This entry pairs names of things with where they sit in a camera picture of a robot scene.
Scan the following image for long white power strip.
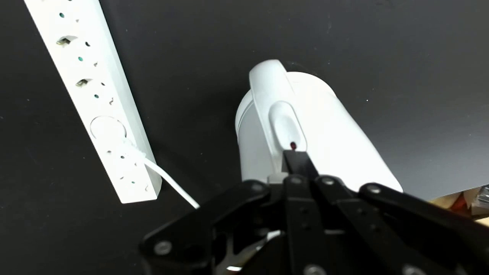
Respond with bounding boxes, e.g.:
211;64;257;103
23;0;164;206

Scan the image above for white power strip cable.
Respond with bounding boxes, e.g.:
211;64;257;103
136;151;202;210

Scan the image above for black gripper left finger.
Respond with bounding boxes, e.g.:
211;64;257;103
141;148;307;275

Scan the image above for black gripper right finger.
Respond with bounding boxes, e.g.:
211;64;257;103
300;149;489;275

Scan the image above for white electric kettle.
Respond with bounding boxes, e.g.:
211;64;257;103
234;57;405;195

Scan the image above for small cardboard box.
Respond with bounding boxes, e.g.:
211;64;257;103
431;184;489;229

